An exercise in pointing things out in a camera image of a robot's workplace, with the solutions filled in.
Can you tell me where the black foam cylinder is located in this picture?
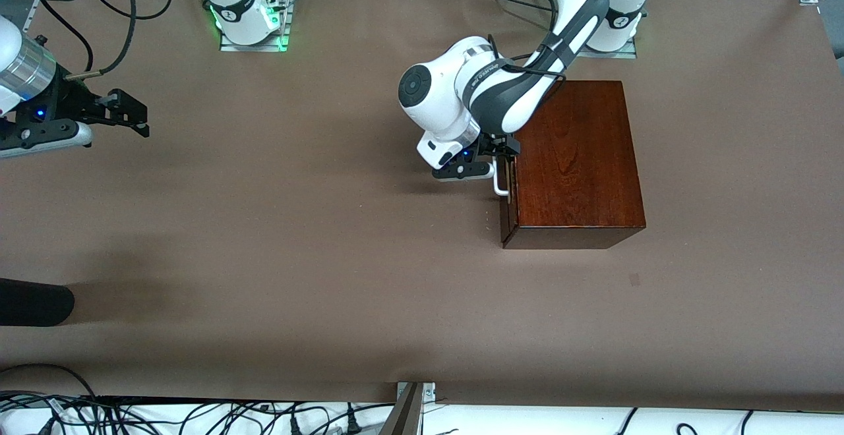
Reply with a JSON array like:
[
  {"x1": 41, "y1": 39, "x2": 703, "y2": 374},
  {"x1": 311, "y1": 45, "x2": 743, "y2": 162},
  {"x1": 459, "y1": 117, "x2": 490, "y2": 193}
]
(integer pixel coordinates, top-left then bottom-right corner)
[{"x1": 0, "y1": 279, "x2": 75, "y2": 327}]

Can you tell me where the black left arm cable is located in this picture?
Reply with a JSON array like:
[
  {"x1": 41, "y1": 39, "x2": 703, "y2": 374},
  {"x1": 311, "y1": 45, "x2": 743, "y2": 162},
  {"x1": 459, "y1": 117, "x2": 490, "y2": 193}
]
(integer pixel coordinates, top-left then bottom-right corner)
[{"x1": 487, "y1": 33, "x2": 568, "y2": 93}]

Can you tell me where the tangled black cable bundle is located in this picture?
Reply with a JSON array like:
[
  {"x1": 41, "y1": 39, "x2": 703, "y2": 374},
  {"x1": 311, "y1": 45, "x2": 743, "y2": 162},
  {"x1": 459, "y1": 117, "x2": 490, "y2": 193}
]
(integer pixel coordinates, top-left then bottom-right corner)
[{"x1": 0, "y1": 392, "x2": 396, "y2": 435}]

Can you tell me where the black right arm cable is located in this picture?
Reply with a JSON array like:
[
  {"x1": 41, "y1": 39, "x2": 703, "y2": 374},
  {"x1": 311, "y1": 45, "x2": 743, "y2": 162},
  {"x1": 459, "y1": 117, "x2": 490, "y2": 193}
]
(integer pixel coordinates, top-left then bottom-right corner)
[{"x1": 40, "y1": 0, "x2": 173, "y2": 81}]

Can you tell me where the silver metal bracket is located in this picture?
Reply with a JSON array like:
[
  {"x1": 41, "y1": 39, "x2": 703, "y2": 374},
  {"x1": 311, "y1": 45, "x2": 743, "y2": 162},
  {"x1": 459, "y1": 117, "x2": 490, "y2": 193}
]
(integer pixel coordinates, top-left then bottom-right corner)
[{"x1": 397, "y1": 382, "x2": 436, "y2": 404}]

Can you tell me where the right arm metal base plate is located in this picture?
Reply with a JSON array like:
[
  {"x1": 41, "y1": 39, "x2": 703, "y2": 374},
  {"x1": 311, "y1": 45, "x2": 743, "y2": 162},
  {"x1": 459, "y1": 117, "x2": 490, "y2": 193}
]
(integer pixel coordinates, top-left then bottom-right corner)
[{"x1": 220, "y1": 0, "x2": 291, "y2": 52}]

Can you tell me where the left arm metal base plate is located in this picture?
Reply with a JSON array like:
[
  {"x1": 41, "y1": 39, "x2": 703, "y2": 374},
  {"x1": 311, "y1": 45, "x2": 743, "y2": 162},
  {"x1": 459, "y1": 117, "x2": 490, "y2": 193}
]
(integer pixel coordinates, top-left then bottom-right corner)
[{"x1": 580, "y1": 36, "x2": 638, "y2": 59}]

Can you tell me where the black looped cable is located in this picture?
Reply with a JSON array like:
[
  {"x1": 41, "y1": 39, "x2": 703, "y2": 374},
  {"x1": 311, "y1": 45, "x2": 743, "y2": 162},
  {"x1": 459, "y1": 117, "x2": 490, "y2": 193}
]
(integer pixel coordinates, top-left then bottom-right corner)
[{"x1": 0, "y1": 364, "x2": 98, "y2": 399}]

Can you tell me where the dark brown wooden cabinet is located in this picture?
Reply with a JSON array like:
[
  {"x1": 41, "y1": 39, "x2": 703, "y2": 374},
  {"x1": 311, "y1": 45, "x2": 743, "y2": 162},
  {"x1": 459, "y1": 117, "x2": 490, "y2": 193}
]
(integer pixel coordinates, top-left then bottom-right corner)
[{"x1": 499, "y1": 80, "x2": 647, "y2": 250}]

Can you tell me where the brown paper table cover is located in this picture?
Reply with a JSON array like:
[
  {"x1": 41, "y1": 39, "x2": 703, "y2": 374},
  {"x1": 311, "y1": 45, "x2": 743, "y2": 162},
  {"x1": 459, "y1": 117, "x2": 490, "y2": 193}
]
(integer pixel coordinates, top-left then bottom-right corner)
[{"x1": 0, "y1": 0, "x2": 844, "y2": 413}]

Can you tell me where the wooden drawer with silver handle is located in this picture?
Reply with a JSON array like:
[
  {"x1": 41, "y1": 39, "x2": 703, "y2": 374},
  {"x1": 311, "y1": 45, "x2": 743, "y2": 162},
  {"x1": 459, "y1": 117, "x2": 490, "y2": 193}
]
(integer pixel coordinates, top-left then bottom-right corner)
[{"x1": 493, "y1": 155, "x2": 518, "y2": 206}]

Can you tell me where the grey metal beam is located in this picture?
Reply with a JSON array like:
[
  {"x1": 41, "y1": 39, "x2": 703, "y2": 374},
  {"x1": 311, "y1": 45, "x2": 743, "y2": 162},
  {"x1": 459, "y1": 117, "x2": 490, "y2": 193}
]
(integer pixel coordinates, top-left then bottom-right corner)
[{"x1": 379, "y1": 382, "x2": 424, "y2": 435}]

